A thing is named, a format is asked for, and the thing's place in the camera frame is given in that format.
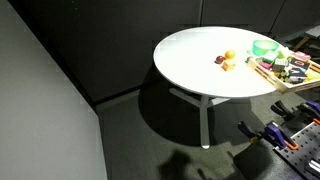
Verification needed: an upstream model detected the wooden tray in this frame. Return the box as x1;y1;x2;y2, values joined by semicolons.
246;54;320;94

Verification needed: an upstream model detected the pink block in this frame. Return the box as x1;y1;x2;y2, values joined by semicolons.
259;61;273;71

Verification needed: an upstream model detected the grey block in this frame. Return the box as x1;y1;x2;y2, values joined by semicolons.
272;58;289;73

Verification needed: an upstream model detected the black block with letter A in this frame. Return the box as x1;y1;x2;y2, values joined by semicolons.
287;68;308;84

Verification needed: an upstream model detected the black block with letter D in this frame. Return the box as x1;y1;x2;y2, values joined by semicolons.
289;58;311;72

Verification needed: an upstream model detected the purple white orange block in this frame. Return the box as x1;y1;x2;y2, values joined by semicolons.
293;50;312;63

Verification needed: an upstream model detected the dark red ball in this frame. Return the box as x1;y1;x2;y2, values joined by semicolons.
214;55;226;65

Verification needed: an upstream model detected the purple black spring clamp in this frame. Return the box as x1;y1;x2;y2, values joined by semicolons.
297;99;320;126
237;120;265;144

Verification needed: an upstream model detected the green plastic bowl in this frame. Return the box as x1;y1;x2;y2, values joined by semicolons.
251;39;280;57

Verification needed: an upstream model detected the grey robot stand plate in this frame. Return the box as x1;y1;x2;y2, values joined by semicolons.
232;143;284;180

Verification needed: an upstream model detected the purple clamp with orange tip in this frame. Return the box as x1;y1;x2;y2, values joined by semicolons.
264;121;300;151

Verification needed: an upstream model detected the white table pedestal base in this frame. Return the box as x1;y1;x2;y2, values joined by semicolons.
168;87;231;150

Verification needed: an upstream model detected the wooden frame leg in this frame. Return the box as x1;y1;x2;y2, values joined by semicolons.
293;34;311;53

